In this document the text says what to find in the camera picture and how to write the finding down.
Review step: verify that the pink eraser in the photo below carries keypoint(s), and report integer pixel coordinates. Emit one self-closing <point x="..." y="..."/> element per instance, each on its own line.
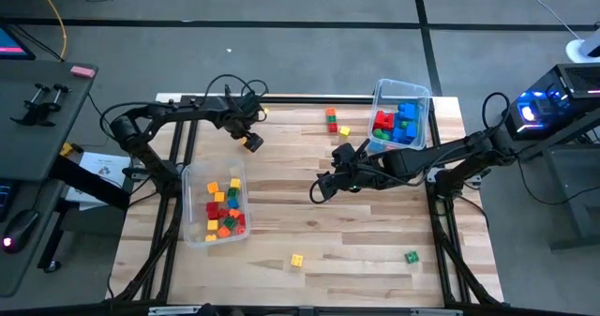
<point x="83" y="71"/>

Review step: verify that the green two-stud block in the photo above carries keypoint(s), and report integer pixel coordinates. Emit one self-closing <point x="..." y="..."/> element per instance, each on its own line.
<point x="379" y="133"/>
<point x="404" y="124"/>

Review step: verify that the black clamp bracket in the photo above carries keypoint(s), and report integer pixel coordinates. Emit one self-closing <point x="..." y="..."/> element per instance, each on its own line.
<point x="40" y="105"/>

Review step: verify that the small orange block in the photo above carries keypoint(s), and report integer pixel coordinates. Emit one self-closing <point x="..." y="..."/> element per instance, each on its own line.
<point x="330" y="112"/>
<point x="224" y="232"/>
<point x="240" y="230"/>
<point x="234" y="213"/>

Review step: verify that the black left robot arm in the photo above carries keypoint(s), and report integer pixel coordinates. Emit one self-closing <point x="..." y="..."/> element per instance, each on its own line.
<point x="140" y="133"/>

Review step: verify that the clear labelled plastic bin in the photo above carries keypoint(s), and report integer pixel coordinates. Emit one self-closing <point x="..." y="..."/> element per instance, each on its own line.
<point x="194" y="203"/>

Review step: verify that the backlit keyboard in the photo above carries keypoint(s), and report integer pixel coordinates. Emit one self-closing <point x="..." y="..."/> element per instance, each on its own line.
<point x="4" y="196"/>

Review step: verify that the red two-stud block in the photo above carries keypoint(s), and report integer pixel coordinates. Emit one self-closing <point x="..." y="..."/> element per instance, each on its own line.
<point x="212" y="209"/>

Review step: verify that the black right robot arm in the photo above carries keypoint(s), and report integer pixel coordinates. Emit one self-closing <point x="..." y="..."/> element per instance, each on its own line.
<point x="469" y="149"/>

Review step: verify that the black metal table frame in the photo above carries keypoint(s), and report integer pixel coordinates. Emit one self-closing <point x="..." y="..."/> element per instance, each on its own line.
<point x="304" y="100"/>

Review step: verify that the computer monitor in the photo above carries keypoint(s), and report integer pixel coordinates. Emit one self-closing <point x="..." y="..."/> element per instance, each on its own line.
<point x="11" y="44"/>

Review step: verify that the lit computer case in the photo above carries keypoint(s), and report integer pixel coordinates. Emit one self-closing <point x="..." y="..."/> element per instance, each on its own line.
<point x="553" y="100"/>

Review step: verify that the white tower fan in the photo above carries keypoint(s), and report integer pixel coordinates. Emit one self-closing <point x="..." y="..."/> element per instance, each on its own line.
<point x="583" y="49"/>

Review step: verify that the small dark red block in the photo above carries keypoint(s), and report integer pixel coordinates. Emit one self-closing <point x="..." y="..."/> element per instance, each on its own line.
<point x="223" y="212"/>

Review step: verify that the small green block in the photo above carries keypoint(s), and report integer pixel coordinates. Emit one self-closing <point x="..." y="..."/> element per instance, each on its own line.
<point x="412" y="257"/>
<point x="229" y="222"/>
<point x="233" y="192"/>
<point x="332" y="119"/>

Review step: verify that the white cardboard box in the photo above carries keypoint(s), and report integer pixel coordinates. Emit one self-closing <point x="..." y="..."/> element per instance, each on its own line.
<point x="105" y="166"/>

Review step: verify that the dark metal stand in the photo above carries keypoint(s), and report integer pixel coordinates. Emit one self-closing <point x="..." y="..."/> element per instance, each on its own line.
<point x="579" y="203"/>

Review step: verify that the silver metal bracket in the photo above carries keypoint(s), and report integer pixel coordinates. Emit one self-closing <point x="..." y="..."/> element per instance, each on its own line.
<point x="174" y="310"/>

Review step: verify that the small blue block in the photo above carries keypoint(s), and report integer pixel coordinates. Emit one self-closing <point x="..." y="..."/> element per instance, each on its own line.
<point x="233" y="203"/>

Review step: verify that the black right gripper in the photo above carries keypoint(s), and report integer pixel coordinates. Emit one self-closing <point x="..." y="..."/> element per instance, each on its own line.
<point x="365" y="173"/>

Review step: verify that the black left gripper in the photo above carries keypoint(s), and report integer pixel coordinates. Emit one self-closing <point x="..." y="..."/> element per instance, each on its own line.
<point x="236" y="112"/>

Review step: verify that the dark grey side desk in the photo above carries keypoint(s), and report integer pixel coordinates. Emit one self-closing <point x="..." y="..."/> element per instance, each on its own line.
<point x="28" y="152"/>

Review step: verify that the large blue block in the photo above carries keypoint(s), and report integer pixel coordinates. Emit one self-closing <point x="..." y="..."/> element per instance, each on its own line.
<point x="407" y="110"/>
<point x="400" y="134"/>

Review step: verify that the dark low desk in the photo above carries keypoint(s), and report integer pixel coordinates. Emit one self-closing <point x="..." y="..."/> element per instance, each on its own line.
<point x="28" y="269"/>

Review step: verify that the black computer mouse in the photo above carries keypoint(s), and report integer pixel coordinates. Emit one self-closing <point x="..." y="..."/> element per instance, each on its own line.
<point x="19" y="229"/>

